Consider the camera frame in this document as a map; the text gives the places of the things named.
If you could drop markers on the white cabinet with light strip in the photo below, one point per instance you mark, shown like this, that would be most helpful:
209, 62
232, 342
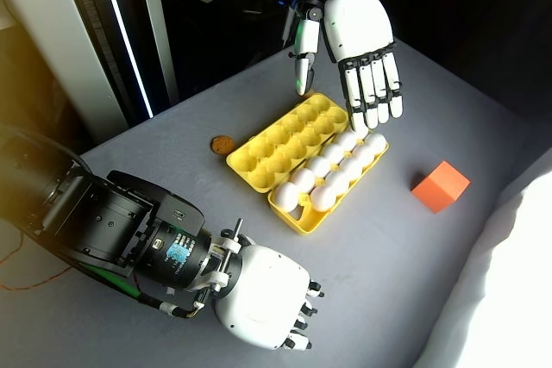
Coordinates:
52, 10

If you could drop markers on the yellow egg carton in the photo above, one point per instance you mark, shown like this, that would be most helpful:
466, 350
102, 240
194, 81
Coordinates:
280, 144

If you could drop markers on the white egg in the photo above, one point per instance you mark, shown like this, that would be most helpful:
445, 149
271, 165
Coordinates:
323, 197
362, 133
333, 153
337, 182
302, 180
364, 155
319, 166
351, 169
376, 143
286, 195
346, 140

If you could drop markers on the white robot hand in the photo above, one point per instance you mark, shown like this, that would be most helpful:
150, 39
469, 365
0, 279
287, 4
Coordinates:
263, 295
358, 23

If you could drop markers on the orange cube block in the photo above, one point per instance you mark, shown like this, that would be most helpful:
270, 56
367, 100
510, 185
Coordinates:
440, 187

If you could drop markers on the bright white cloth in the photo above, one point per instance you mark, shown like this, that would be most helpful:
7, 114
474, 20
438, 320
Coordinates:
509, 290

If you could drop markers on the brown round cookie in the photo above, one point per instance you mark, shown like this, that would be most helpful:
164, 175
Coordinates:
221, 145

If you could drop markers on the grey table cloth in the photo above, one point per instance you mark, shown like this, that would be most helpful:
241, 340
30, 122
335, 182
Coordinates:
388, 277

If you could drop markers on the small orange flat piece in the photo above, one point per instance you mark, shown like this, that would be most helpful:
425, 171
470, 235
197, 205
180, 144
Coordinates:
309, 93

